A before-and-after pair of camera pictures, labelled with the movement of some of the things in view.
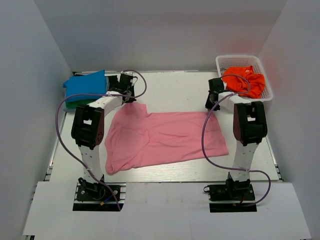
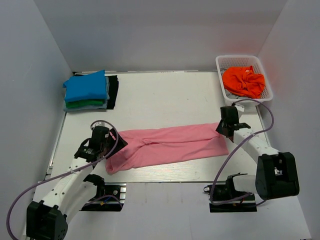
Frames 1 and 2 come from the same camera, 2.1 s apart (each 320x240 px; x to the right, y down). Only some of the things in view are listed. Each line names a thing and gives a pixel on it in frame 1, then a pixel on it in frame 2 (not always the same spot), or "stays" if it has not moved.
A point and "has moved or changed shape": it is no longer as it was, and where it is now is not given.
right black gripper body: (209, 105) -> (220, 128)
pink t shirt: (135, 137) has moved or changed shape
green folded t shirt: (73, 104) stays
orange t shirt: (243, 81) stays
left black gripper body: (131, 90) -> (107, 147)
